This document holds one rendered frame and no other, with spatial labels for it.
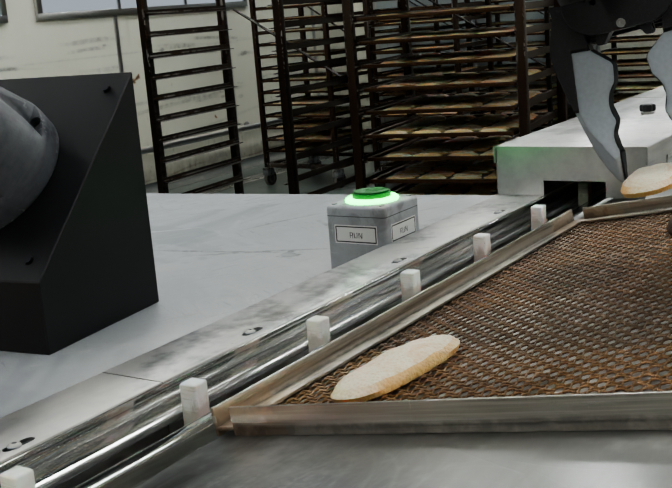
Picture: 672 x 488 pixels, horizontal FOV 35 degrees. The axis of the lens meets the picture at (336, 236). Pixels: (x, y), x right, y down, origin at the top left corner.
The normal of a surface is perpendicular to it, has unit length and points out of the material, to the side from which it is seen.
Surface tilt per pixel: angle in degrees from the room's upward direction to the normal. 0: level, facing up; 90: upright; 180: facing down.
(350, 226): 90
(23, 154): 80
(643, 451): 10
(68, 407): 0
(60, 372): 0
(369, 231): 90
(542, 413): 90
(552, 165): 90
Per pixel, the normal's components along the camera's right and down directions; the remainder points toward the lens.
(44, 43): 0.84, 0.05
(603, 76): -0.41, 0.19
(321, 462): -0.22, -0.97
